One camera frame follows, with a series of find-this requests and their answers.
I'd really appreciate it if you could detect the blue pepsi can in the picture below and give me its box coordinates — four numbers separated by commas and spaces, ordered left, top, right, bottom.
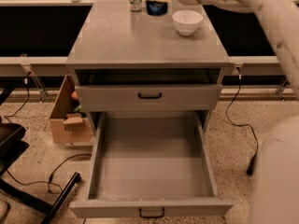
146, 1, 168, 16

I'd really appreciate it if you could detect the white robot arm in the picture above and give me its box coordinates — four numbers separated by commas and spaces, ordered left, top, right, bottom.
148, 0, 299, 224

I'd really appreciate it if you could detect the grey drawer cabinet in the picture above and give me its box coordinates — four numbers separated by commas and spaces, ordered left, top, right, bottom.
67, 0, 230, 125

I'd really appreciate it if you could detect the closed grey top drawer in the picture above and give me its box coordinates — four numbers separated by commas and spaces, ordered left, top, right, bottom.
75, 85, 221, 112

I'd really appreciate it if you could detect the open grey middle drawer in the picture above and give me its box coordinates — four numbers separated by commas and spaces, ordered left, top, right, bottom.
70, 111, 233, 218

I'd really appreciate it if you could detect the white ceramic bowl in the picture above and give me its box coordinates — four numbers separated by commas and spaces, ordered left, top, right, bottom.
172, 10, 204, 35

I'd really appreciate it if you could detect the cardboard box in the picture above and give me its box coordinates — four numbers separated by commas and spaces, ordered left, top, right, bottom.
50, 75, 93, 145

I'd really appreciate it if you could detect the black power adapter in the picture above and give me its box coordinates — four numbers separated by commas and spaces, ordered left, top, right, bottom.
246, 154, 256, 175

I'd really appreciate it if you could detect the black office chair base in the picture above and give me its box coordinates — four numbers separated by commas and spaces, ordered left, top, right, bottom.
0, 121, 83, 224

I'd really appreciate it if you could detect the black cable right floor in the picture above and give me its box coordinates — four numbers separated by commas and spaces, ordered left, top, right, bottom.
225, 73, 260, 159

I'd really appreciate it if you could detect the black cable floor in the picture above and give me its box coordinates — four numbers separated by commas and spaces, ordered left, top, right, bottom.
6, 152, 93, 195
225, 73, 260, 159

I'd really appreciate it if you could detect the black cable left floor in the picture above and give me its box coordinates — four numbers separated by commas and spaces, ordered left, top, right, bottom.
6, 152, 93, 195

